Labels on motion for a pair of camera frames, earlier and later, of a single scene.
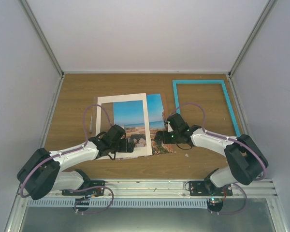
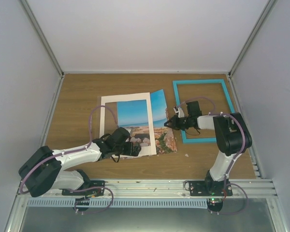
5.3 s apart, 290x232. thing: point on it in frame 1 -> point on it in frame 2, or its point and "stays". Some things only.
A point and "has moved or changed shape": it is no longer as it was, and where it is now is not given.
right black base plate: [199, 188] stays
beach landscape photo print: [129, 114] has moved or changed shape
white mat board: [138, 151] has moved or changed shape
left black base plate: [92, 193] stays
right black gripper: [158, 136] -> [175, 125]
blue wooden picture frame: [221, 81] stays
